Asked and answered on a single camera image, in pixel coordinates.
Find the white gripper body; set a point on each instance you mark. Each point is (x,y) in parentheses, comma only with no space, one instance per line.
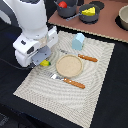
(29,42)

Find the yellow toy banana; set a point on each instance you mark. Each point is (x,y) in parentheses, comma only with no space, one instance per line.
(45,63)

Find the light blue milk carton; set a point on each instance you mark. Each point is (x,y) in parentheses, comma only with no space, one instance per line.
(77,42)

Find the red toy tomato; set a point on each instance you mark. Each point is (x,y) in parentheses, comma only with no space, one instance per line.
(63,4)

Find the grey toy saucepan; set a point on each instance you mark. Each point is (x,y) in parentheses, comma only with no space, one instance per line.
(86,18)

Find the yellow toy cheese wedge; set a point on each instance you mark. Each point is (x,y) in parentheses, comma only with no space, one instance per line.
(89,12)

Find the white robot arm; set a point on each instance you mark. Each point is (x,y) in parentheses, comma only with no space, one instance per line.
(26,14)

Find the round wooden plate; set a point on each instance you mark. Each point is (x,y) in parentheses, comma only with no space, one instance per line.
(69,66)

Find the grey toy pot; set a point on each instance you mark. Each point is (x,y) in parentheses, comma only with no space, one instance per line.
(69,11)

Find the pink toy stove top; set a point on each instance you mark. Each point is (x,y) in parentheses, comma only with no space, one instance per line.
(104,27)

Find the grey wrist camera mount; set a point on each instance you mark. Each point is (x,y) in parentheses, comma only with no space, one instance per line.
(41,55)

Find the toy fork wooden handle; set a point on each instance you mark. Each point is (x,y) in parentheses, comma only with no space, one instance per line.
(66,80)

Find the toy knife wooden handle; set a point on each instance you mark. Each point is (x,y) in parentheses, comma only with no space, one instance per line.
(80,56)

